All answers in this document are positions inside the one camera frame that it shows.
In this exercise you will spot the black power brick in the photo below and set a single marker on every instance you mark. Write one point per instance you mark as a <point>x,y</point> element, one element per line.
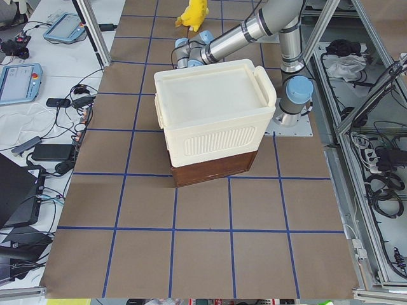
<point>52,152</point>

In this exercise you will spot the dark wooden drawer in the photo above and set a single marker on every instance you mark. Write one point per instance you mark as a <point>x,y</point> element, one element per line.
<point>213,169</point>

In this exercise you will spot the aluminium frame post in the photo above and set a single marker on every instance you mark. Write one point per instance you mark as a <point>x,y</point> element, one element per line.
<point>91,25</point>

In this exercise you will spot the yellow plush dinosaur toy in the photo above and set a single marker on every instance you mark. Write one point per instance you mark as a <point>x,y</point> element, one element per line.
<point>193,15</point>

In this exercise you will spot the blue teach pendant far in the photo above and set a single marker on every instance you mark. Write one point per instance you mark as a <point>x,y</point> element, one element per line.
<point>67,29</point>

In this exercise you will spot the cream plastic storage box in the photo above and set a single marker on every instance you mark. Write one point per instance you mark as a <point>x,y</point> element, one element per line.
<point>213,111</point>

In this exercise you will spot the blue teach pendant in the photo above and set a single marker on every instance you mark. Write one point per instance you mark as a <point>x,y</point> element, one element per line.
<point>20,83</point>
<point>67,29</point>

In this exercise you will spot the white crumpled cloth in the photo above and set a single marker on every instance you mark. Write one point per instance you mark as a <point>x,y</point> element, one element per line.
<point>348,68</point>

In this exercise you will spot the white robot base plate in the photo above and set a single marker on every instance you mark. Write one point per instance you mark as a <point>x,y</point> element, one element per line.
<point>286,125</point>

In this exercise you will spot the black laptop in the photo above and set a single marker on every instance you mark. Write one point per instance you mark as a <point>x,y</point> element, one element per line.
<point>20,190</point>

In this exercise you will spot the silver robot arm near drawer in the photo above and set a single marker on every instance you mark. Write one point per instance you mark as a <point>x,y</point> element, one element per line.
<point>282,18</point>

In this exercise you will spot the blue teach pendant near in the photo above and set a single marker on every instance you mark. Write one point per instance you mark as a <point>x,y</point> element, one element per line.
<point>20,83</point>

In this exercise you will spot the black power adapter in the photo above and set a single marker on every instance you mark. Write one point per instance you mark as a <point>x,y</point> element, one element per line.
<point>107,27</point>

